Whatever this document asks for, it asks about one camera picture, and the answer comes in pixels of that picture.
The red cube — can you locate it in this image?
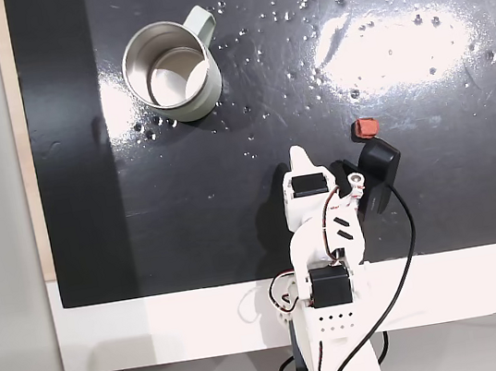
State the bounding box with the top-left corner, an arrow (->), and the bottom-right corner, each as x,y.
348,115 -> 381,143

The white tape wrap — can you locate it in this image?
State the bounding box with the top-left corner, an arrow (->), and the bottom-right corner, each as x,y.
337,169 -> 369,208

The pale green metal mug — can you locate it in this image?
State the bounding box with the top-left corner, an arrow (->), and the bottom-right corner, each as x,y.
114,2 -> 232,132

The black table mat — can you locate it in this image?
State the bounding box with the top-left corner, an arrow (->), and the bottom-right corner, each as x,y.
3,0 -> 496,313

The grey table clamp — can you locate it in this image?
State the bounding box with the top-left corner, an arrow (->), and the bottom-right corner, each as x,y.
286,315 -> 308,371

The red white servo wire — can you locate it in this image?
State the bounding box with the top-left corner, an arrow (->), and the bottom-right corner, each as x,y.
265,270 -> 306,317
316,180 -> 374,264

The black oval camera box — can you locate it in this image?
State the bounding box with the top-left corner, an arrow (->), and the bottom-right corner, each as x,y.
326,134 -> 411,222

